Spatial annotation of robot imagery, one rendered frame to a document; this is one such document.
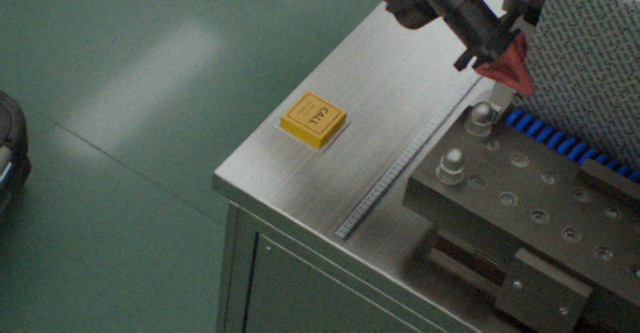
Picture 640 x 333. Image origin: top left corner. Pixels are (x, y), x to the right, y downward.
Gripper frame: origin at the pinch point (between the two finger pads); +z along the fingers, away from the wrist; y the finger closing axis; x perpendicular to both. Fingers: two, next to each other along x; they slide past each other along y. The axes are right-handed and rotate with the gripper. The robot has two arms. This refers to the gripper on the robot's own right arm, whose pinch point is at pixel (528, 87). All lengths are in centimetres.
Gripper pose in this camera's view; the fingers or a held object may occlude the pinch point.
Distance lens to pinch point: 165.3
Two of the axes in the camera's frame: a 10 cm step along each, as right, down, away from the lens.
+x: 5.3, -3.2, -7.9
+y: -5.4, 5.9, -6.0
